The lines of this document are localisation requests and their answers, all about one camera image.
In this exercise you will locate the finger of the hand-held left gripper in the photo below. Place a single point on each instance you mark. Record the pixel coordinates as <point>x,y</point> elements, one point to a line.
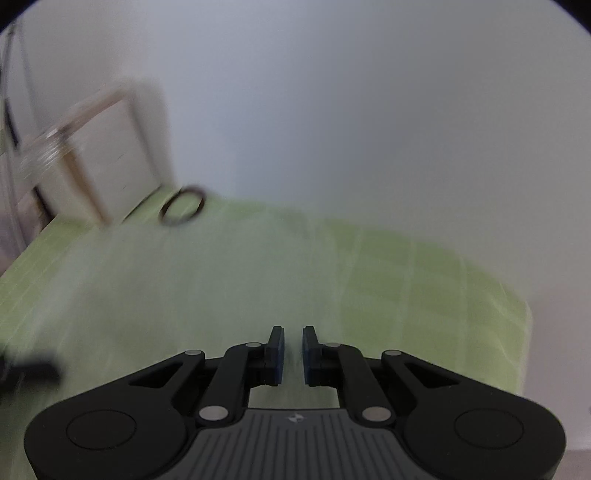
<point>32,367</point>

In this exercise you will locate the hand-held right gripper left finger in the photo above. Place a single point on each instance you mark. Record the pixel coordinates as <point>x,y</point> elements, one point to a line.
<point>278,357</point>

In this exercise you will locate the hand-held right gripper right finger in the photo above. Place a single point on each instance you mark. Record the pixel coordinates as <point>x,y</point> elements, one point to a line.
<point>308,357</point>

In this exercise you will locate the clear plastic shopping bag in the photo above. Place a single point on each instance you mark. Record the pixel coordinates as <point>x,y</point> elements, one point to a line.
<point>184,286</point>

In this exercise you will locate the dark red elastic band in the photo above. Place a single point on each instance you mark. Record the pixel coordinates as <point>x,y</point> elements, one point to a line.
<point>161,213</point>

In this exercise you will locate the green checked tablecloth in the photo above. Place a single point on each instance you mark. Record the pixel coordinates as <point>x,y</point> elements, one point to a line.
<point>438,300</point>

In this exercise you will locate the bubble-wrapped cardboard box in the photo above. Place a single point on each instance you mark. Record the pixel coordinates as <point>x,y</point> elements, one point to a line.
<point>106,152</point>

